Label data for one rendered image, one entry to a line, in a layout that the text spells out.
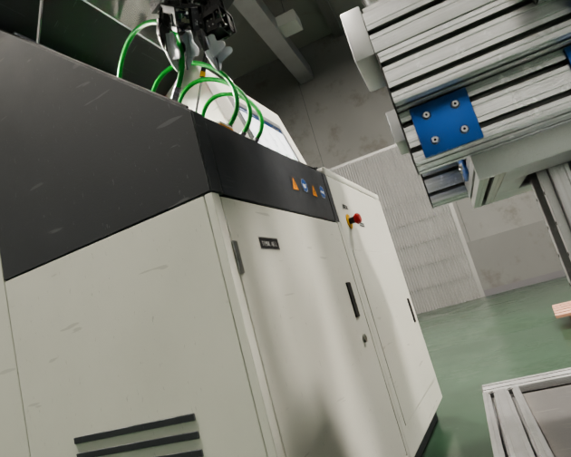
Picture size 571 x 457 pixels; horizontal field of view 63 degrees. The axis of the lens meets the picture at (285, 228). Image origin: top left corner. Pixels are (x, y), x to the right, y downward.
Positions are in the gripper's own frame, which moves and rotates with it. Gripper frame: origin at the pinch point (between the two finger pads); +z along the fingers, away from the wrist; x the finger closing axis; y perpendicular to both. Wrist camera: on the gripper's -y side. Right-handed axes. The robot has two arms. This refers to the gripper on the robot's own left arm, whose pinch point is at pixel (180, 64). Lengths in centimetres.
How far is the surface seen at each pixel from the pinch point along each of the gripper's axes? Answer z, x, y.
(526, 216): 431, 789, -196
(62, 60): -4.3, -26.3, -3.3
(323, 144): 370, 639, -609
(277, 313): 35, -14, 55
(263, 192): 20.6, -2.3, 35.7
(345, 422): 62, -6, 67
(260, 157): 16.1, 2.6, 28.5
